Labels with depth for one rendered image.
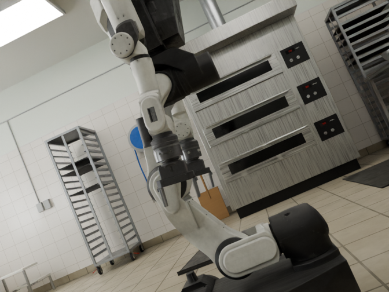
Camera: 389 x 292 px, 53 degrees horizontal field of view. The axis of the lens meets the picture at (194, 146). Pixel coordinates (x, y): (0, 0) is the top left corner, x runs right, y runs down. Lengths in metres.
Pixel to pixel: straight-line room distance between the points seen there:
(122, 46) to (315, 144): 3.43
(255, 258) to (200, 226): 0.22
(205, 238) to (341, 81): 4.47
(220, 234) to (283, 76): 3.29
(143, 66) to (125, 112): 4.50
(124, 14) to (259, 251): 0.87
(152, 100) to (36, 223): 5.24
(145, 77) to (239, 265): 0.68
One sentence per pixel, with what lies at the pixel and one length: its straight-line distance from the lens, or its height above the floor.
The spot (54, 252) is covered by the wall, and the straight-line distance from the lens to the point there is 6.26.
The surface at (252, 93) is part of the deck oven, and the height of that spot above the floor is 1.23.
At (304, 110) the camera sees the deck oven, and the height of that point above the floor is 0.82.
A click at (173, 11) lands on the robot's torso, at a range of 1.45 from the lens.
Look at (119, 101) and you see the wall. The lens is 5.79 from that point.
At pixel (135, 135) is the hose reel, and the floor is 1.50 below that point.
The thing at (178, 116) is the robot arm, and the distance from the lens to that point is 1.71.
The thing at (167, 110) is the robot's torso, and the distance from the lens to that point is 1.54.
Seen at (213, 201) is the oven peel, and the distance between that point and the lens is 5.20.
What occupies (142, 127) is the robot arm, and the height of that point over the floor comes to 0.80.
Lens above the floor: 0.57
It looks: 5 degrees up
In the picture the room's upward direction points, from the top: 24 degrees counter-clockwise
